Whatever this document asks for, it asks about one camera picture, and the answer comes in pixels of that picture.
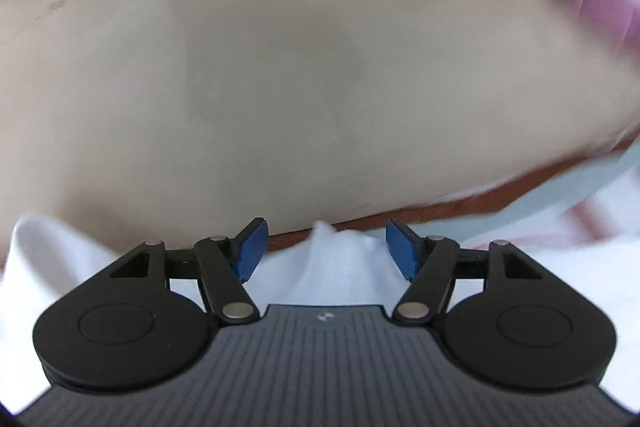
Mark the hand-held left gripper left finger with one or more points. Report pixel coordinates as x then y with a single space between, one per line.
250 252

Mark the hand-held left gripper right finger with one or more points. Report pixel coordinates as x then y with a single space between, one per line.
400 252

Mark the white shirt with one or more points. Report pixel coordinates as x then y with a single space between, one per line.
330 267

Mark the checkered rug with bear print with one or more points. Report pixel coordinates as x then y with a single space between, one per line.
550 207

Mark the beige bed base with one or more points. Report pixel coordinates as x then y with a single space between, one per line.
300 82

